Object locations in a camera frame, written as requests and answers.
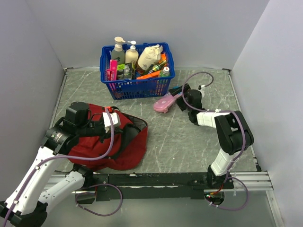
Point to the aluminium rail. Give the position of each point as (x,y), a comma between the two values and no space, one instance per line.
(255,184)

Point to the grey pump bottle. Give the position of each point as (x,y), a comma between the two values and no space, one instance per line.
(118,52)

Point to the red backpack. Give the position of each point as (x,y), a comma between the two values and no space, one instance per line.
(128,149)

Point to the orange package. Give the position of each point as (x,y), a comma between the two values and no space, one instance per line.
(146,75)

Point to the black and green box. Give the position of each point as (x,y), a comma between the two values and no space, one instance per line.
(125,71)

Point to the beige paper bag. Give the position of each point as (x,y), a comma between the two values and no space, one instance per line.
(151,55)

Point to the pink cartoon pencil case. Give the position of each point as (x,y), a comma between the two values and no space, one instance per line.
(163,105)

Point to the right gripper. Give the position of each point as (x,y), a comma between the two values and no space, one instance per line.
(184,89)

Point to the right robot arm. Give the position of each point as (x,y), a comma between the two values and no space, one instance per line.
(233,132)

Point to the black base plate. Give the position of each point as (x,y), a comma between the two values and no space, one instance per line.
(155,185)

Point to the blue plastic basket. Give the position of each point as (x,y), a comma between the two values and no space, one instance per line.
(136,88)

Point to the pink box in basket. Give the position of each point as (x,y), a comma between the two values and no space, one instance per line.
(111,73)

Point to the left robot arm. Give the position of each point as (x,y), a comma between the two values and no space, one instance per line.
(30,203)

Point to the green drink bottle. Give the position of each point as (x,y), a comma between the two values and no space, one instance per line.
(165,72)

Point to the cream pump bottle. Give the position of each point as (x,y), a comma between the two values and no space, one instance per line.
(131,55)

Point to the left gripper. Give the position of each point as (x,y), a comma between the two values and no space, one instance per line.
(106,131)

